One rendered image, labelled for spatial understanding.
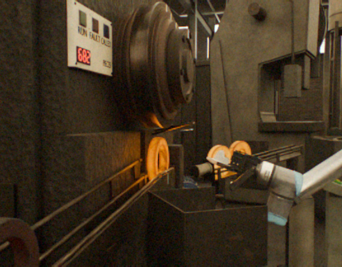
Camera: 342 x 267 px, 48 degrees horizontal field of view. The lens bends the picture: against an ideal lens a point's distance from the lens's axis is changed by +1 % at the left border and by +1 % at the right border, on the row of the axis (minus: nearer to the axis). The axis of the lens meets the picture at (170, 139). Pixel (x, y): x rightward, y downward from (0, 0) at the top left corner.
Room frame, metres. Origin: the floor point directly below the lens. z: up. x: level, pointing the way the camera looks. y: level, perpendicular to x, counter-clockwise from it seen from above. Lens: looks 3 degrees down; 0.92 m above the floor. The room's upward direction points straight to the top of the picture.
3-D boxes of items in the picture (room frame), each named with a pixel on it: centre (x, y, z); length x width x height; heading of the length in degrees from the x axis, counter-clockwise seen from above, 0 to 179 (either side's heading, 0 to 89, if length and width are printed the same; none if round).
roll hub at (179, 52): (1.47, -0.05, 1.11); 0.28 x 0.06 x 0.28; 165
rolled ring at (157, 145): (1.50, 0.05, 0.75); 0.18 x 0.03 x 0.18; 164
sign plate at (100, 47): (1.19, 0.24, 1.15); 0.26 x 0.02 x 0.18; 165
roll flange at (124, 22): (1.52, 0.12, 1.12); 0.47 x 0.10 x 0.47; 165
